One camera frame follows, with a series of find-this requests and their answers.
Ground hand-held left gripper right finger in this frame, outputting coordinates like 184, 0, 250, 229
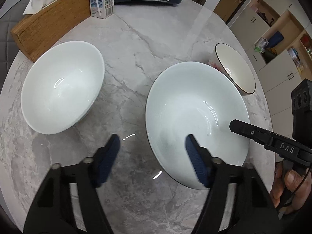
185, 134, 281, 234

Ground brown entrance door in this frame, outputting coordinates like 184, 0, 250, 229
212, 0, 259, 23

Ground large white bowl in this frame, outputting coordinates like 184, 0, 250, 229
145, 62, 251, 190

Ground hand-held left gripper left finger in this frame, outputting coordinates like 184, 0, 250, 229
23, 134, 121, 234

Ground white cabinet with wooden niches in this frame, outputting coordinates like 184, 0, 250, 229
227, 0, 312, 137

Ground wooden tissue box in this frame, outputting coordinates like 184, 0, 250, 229
10, 0, 92, 62

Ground grey quilted chair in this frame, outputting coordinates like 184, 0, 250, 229
0, 0, 27, 88

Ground small white bowl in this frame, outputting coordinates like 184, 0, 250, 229
21, 41, 105, 135

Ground white shopping bag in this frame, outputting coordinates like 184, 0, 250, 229
255, 38, 270, 51

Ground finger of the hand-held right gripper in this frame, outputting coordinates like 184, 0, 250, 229
229, 119, 274, 150

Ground cream bowl with dark rim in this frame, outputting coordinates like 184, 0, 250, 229
208, 43, 256, 97

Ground person's right hand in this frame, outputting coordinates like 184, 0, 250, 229
269, 162, 312, 214

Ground blue bag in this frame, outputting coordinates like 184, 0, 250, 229
268, 31, 284, 51

